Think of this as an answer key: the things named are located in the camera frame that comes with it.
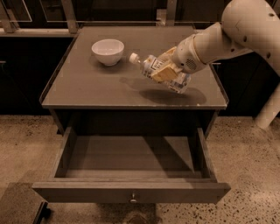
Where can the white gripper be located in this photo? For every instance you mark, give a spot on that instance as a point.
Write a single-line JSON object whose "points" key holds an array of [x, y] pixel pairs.
{"points": [[185, 57]]}

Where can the blue plastic water bottle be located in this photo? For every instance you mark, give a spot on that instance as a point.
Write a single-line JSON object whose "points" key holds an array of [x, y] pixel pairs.
{"points": [[178, 85]]}

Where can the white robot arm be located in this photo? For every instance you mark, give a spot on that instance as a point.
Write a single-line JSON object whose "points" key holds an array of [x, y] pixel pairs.
{"points": [[245, 25]]}

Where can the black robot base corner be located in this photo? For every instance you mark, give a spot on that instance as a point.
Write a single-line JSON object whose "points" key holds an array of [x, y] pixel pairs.
{"points": [[43, 212]]}

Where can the grey cabinet with counter top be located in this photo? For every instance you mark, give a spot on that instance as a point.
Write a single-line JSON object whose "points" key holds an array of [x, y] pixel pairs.
{"points": [[81, 81]]}

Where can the open grey top drawer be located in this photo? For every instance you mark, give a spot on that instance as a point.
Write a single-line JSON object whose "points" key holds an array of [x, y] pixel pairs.
{"points": [[108, 169]]}

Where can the round metal drawer knob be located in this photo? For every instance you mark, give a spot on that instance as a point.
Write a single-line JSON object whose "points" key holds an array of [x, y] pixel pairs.
{"points": [[133, 199]]}

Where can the white ceramic bowl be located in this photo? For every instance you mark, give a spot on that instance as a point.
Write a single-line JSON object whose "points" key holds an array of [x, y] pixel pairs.
{"points": [[108, 51]]}

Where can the metal and glass railing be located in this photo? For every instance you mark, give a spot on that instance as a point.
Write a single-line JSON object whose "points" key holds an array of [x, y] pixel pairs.
{"points": [[66, 17]]}

